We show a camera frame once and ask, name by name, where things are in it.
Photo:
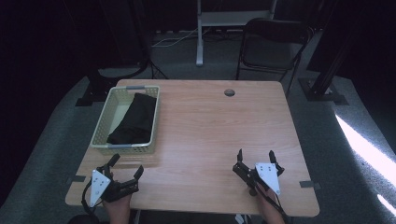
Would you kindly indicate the black metal stand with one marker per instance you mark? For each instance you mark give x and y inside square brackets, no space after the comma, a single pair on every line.
[325,81]
[109,77]

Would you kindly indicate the grey tape strip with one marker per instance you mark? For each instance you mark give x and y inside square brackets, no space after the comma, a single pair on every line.
[309,184]
[75,179]

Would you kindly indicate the black cloth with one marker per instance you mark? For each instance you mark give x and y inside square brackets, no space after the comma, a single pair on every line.
[134,120]

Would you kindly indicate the person's left hand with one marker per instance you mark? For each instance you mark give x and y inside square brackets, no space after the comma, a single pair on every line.
[119,207]

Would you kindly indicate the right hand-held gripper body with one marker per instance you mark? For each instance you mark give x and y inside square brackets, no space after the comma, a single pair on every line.
[259,178]

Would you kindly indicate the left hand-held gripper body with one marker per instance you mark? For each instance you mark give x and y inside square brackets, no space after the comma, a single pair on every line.
[107,186]

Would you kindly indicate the black folding chair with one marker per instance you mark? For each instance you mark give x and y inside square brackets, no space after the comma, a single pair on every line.
[271,46]

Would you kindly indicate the person's right hand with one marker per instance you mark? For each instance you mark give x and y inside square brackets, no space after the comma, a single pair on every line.
[268,206]

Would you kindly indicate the beige plastic basket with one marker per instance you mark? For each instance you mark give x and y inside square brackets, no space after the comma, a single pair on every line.
[126,119]

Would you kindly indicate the white metal stand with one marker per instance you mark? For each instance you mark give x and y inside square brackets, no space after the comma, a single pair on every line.
[218,21]

